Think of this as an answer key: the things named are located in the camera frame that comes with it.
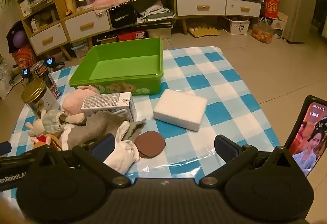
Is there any wooden cabinet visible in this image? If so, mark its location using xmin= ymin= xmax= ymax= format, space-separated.
xmin=17 ymin=0 xmax=264 ymax=61

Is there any brown round pad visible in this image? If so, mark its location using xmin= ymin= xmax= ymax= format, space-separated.
xmin=134 ymin=131 xmax=166 ymax=159

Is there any red gift bag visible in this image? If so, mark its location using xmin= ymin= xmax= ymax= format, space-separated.
xmin=263 ymin=0 xmax=281 ymax=19

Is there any black box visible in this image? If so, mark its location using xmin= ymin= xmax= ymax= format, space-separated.
xmin=109 ymin=5 xmax=139 ymax=29

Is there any plastic bag of oranges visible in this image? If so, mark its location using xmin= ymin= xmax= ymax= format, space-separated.
xmin=251 ymin=17 xmax=274 ymax=44

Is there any white foam block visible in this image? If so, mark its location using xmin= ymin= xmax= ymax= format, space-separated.
xmin=153 ymin=89 xmax=208 ymax=132

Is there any green plastic bin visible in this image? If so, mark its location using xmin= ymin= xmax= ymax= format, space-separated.
xmin=68 ymin=37 xmax=164 ymax=96

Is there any white cabinet drawer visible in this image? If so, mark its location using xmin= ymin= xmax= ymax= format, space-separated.
xmin=225 ymin=0 xmax=262 ymax=17
xmin=64 ymin=10 xmax=111 ymax=42
xmin=176 ymin=0 xmax=227 ymax=17
xmin=29 ymin=23 xmax=68 ymax=55

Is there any purple ball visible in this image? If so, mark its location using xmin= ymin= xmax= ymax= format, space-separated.
xmin=12 ymin=30 xmax=28 ymax=46

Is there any stack of papers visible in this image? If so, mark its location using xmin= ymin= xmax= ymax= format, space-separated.
xmin=135 ymin=0 xmax=177 ymax=23

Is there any white printed carton box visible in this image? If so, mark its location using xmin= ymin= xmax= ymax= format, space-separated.
xmin=81 ymin=92 xmax=137 ymax=123

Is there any gold lid tin can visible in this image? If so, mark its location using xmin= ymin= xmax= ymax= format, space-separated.
xmin=21 ymin=78 xmax=63 ymax=118

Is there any dark tin can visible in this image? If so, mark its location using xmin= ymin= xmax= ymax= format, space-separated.
xmin=30 ymin=60 xmax=62 ymax=100

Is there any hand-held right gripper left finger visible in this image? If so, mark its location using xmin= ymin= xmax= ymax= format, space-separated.
xmin=33 ymin=134 xmax=131 ymax=190

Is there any plush doll with patterned bonnet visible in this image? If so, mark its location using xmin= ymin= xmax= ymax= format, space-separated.
xmin=26 ymin=109 xmax=85 ymax=138

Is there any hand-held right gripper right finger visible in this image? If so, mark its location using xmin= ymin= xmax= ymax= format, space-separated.
xmin=199 ymin=134 xmax=298 ymax=189

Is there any cardboard box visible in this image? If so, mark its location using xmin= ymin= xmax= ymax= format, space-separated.
xmin=271 ymin=11 xmax=289 ymax=40

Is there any yellow egg tray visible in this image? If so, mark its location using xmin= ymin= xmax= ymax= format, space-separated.
xmin=188 ymin=23 xmax=221 ymax=38

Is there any clear plastic storage box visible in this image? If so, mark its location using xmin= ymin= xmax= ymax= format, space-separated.
xmin=148 ymin=27 xmax=172 ymax=40

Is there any white storage crate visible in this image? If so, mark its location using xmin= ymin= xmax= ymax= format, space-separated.
xmin=224 ymin=17 xmax=251 ymax=36

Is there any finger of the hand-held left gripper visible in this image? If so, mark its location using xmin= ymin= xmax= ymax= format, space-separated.
xmin=0 ymin=142 xmax=36 ymax=164

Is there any white sock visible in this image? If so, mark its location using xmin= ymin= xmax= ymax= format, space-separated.
xmin=103 ymin=121 xmax=140 ymax=174

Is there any pink plush toy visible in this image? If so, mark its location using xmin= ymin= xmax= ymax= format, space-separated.
xmin=62 ymin=85 xmax=101 ymax=116

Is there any grey sock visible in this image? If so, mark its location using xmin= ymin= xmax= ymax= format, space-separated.
xmin=67 ymin=111 xmax=147 ymax=151

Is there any small red plush toy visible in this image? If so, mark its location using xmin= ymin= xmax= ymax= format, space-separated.
xmin=31 ymin=134 xmax=62 ymax=151

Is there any smartphone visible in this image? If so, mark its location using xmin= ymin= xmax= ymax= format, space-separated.
xmin=284 ymin=95 xmax=327 ymax=178

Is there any red box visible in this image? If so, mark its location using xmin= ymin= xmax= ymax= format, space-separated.
xmin=117 ymin=30 xmax=147 ymax=42

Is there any blue white checkered tablecloth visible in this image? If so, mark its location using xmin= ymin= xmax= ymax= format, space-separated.
xmin=9 ymin=46 xmax=290 ymax=190

